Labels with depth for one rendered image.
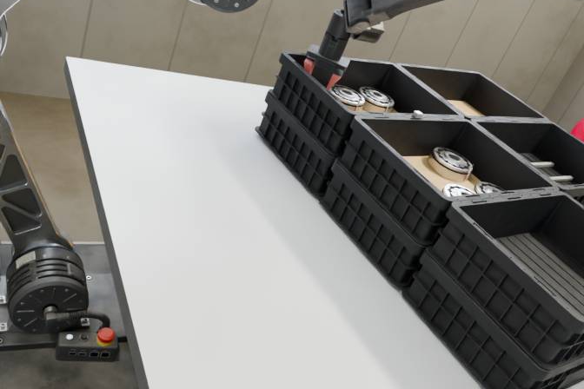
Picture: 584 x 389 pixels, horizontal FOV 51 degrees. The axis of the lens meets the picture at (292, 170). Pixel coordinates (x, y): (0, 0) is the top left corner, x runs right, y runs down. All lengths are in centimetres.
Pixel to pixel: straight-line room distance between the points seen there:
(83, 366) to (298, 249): 57
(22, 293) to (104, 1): 165
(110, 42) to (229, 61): 58
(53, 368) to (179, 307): 54
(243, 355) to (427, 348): 36
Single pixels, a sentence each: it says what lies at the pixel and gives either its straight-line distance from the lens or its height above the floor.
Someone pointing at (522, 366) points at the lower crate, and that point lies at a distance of 111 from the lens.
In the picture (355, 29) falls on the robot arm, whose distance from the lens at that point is 142.
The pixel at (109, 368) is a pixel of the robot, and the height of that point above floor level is 24.
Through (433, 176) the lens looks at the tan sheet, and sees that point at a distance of 145.
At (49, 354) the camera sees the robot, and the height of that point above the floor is 24.
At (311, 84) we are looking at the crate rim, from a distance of 140.
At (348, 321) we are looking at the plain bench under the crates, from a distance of 113.
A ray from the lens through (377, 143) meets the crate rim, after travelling 124.
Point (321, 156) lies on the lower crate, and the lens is 137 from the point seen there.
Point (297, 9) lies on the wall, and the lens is 309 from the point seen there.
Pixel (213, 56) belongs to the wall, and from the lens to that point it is 304.
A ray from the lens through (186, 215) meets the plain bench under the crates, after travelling 121.
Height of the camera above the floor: 140
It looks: 28 degrees down
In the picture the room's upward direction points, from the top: 22 degrees clockwise
